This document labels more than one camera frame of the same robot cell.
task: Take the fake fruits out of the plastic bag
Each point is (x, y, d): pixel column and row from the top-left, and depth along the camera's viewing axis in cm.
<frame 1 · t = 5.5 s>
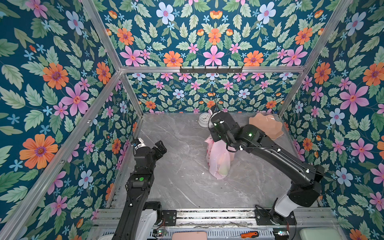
left hand: (157, 141, 75), fingers open
right hand: (215, 124, 70), fingers closed
pink plastic bag: (219, 157, 78), point 18 cm above the table
pink flower-shaped bowl: (267, 123, 113), point 3 cm above the table

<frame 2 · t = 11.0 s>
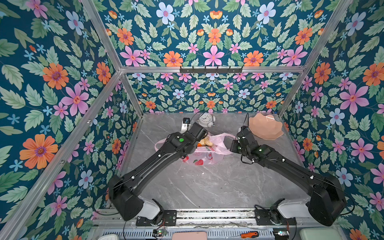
left hand: (188, 136, 75), fingers open
right hand: (231, 143, 84), fingers closed
pink plastic bag: (224, 144, 82), point 19 cm above the table
fake beige pear: (206, 141, 97), point 7 cm above the table
the other named things where they were.

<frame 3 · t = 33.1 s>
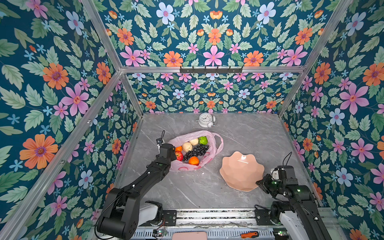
left hand: (170, 147, 88), fingers closed
right hand: (255, 181, 78), fingers closed
pink flower-shaped bowl: (241, 172, 90), point 2 cm above the table
fake red apple: (179, 155, 93), point 6 cm above the table
fake black grapes bunch: (199, 150, 95), point 5 cm above the table
fake green apple: (203, 140, 100), point 6 cm above the table
fake persimmon orange: (194, 160, 90), point 6 cm above the table
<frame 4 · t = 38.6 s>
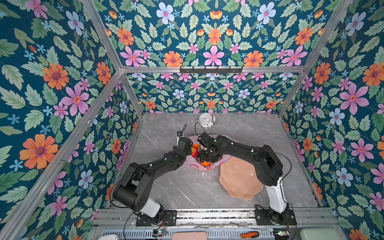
left hand: (187, 141, 91), fingers closed
right hand: (203, 159, 90), fingers open
pink flower-shaped bowl: (238, 176, 90), on the table
fake red apple: (194, 151, 94), point 6 cm above the table
fake persimmon orange: (205, 163, 88), point 6 cm above the table
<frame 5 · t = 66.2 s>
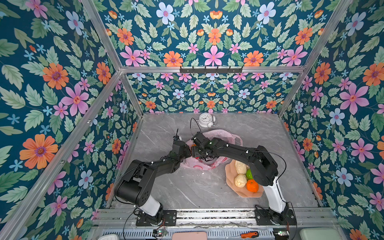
left hand: (191, 144, 93), fingers closed
right hand: (196, 150, 92), fingers open
fake persimmon orange: (252, 185, 79), point 7 cm above the table
